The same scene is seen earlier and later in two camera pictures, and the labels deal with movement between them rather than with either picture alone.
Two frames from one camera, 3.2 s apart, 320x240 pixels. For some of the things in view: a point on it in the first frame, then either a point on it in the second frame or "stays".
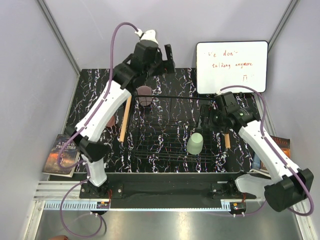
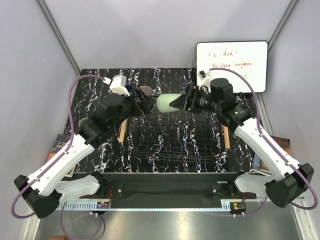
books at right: (283, 143) stays
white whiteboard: (220, 64) stays
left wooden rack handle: (126, 119) stays
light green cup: (195, 143) to (164, 100)
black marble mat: (158, 129) stays
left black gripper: (167, 65) to (146, 103)
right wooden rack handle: (227, 142) stays
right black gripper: (207, 111) to (193, 91)
